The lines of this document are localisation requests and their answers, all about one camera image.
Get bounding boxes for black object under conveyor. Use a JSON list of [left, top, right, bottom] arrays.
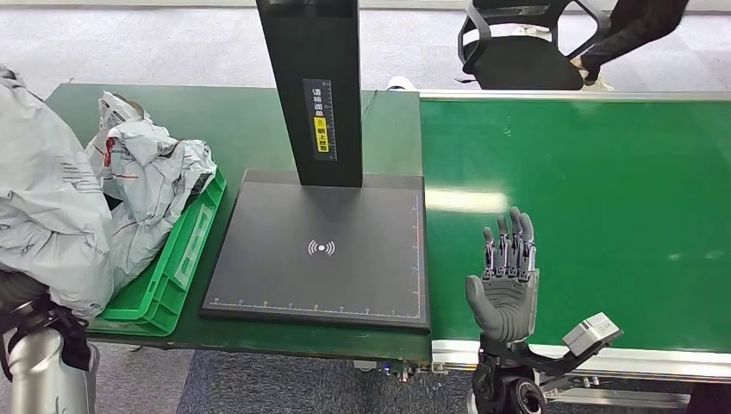
[[684, 384, 731, 414]]

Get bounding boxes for crumpled grey package with barcode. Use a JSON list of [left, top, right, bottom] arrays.
[[85, 91, 219, 229]]

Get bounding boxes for white package with red print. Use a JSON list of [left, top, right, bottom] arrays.
[[0, 64, 116, 321]]

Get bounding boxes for black scanner base plate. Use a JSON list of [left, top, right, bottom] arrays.
[[199, 168, 430, 333]]

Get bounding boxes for person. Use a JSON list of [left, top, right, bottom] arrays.
[[570, 0, 691, 92]]

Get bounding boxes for crumpled grey package, red line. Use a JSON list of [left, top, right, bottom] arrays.
[[105, 203, 179, 293]]

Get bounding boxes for black and yellow label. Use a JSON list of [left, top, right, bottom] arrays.
[[303, 78, 339, 163]]

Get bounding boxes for black office chair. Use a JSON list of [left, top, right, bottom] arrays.
[[456, 0, 612, 91]]

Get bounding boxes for green plastic crate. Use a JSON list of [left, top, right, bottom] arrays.
[[85, 168, 228, 337]]

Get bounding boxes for green table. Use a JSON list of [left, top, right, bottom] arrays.
[[44, 83, 433, 363]]

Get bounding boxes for green conveyor belt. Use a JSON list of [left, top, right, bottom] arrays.
[[420, 99, 731, 354]]

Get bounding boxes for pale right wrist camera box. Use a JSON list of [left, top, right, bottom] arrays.
[[561, 311, 624, 359]]

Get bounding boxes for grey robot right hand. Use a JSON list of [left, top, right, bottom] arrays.
[[465, 206, 540, 344]]

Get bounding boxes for black scanner column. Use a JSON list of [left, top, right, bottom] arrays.
[[255, 0, 365, 189]]

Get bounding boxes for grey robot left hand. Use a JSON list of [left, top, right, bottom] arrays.
[[0, 271, 52, 314]]

